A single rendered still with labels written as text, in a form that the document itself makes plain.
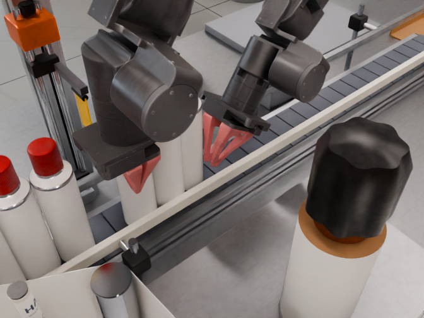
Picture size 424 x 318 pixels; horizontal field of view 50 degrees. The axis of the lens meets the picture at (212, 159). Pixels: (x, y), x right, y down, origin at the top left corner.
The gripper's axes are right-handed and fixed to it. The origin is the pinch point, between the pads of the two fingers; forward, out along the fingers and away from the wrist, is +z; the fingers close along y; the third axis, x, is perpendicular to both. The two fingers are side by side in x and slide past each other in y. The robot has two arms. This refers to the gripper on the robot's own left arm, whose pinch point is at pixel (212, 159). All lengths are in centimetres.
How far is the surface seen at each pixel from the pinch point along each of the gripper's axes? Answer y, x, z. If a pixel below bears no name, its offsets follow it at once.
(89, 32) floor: -211, 121, 15
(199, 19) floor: -177, 171, -22
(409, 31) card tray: -8, 68, -40
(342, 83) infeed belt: -2.2, 34.3, -20.0
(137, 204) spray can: 0.3, -12.1, 8.3
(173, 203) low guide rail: 1.8, -6.5, 7.2
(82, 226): -0.6, -19.1, 12.2
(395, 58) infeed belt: 0, 48, -30
